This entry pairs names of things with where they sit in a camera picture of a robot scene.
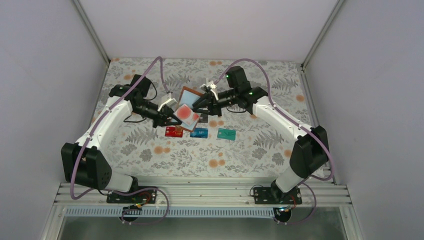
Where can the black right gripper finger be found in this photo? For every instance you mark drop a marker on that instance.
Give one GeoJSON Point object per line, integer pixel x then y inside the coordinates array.
{"type": "Point", "coordinates": [202, 110]}
{"type": "Point", "coordinates": [202, 102]}

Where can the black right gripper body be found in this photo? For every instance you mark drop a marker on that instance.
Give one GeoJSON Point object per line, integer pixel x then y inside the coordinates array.
{"type": "Point", "coordinates": [210, 103]}

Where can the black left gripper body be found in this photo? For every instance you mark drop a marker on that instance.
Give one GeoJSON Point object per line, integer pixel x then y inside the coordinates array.
{"type": "Point", "coordinates": [161, 115]}

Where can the black VIP credit card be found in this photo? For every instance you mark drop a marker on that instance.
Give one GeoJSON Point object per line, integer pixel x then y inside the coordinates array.
{"type": "Point", "coordinates": [203, 118]}

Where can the white card with red circle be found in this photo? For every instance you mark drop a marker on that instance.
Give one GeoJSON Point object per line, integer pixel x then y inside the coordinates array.
{"type": "Point", "coordinates": [187, 116]}

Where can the red VIP credit card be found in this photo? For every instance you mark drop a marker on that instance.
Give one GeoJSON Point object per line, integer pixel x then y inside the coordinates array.
{"type": "Point", "coordinates": [174, 132]}

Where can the brown leather card holder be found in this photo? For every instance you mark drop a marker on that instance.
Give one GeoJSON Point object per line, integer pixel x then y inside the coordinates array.
{"type": "Point", "coordinates": [188, 96]}

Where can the blue credit card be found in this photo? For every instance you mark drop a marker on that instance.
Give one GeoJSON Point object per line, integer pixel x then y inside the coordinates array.
{"type": "Point", "coordinates": [200, 132]}

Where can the teal credit card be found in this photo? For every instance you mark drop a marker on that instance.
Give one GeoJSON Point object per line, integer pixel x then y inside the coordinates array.
{"type": "Point", "coordinates": [227, 134]}

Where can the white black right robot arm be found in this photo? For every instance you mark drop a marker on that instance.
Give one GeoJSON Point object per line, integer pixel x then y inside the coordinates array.
{"type": "Point", "coordinates": [310, 149]}

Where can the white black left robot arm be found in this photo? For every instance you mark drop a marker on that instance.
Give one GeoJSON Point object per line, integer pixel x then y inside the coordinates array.
{"type": "Point", "coordinates": [84, 162]}

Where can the floral patterned table mat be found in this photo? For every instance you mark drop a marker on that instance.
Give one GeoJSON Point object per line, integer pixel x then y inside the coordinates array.
{"type": "Point", "coordinates": [138, 149]}

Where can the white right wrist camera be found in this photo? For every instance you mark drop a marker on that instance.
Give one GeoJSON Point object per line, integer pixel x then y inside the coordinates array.
{"type": "Point", "coordinates": [210, 87]}

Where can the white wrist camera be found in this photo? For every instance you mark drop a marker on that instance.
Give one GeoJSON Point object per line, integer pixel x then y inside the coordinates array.
{"type": "Point", "coordinates": [167, 100]}
{"type": "Point", "coordinates": [210, 87]}

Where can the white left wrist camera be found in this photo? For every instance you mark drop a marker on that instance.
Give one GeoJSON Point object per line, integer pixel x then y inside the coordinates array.
{"type": "Point", "coordinates": [167, 100]}

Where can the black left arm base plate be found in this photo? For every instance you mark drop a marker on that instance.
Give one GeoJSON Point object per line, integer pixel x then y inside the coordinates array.
{"type": "Point", "coordinates": [142, 195]}

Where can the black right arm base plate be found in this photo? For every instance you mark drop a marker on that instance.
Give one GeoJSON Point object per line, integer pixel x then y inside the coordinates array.
{"type": "Point", "coordinates": [264, 196]}

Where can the grey slotted cable duct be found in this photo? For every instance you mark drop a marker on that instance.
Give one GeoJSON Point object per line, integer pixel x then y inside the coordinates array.
{"type": "Point", "coordinates": [172, 212]}

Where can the aluminium rail frame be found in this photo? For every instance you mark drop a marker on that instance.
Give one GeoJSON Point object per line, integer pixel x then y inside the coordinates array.
{"type": "Point", "coordinates": [236, 192]}

